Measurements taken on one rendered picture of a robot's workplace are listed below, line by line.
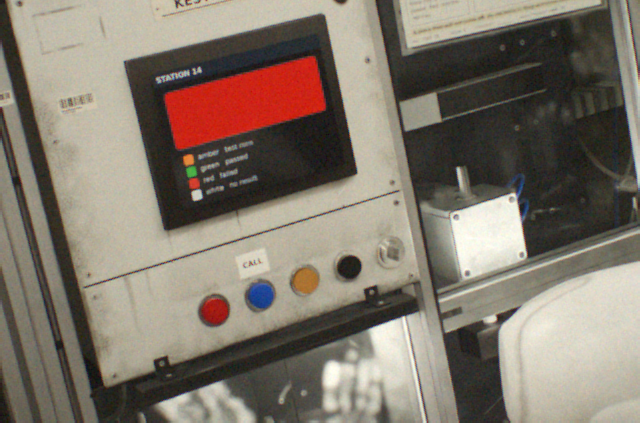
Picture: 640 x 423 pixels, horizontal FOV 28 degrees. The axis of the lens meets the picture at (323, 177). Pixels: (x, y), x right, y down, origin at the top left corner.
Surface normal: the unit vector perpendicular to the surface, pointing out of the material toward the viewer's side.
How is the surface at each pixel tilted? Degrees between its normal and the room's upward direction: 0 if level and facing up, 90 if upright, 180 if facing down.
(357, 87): 90
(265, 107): 90
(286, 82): 90
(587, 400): 92
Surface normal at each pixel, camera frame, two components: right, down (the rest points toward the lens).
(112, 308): 0.41, 0.10
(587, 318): -0.36, -0.57
